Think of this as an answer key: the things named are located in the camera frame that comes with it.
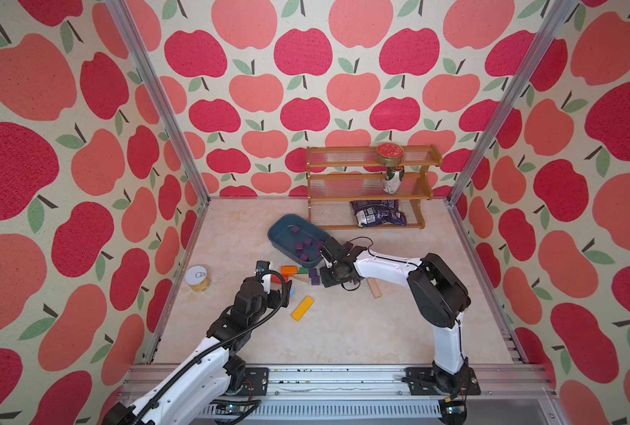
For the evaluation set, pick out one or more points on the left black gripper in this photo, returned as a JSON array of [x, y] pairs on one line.
[[276, 301]]

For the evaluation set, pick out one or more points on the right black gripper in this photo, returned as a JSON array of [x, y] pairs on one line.
[[325, 279]]

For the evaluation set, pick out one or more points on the teal plastic storage bin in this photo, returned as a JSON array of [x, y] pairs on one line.
[[281, 238]]

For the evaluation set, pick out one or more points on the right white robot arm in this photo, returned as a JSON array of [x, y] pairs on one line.
[[440, 297]]

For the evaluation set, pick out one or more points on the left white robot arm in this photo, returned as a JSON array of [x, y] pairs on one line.
[[214, 367]]

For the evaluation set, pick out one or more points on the yellow long block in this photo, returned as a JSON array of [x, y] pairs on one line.
[[302, 309]]

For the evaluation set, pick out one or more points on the orange block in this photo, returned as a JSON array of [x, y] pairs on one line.
[[289, 270]]

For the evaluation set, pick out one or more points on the natural wood long block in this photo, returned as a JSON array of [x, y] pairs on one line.
[[373, 286]]

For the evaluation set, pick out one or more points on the purple snack bag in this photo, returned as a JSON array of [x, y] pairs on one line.
[[374, 213]]

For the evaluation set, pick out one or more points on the wooden three-tier shelf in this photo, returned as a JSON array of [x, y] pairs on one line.
[[333, 183]]

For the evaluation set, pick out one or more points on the yellow tin can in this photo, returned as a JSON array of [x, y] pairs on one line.
[[197, 278]]

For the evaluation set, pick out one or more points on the red round tin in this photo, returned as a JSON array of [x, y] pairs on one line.
[[389, 155]]

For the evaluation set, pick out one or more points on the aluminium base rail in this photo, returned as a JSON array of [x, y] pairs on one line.
[[514, 393]]

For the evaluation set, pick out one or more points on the left aluminium frame post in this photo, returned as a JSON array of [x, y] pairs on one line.
[[127, 28]]

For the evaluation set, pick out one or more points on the aluminium frame post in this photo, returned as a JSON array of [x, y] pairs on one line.
[[542, 41], [127, 28]]

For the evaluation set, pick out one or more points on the right aluminium frame post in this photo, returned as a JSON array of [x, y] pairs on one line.
[[542, 41]]

